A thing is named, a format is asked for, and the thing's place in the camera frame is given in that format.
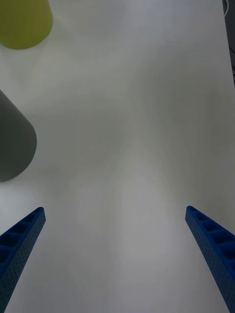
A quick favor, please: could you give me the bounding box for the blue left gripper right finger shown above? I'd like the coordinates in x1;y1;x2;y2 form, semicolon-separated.
185;205;235;313

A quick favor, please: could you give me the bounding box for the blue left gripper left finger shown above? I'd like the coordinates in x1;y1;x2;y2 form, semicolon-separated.
0;206;47;313

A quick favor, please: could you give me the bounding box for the grey plastic bin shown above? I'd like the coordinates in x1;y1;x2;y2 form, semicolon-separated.
0;89;38;183

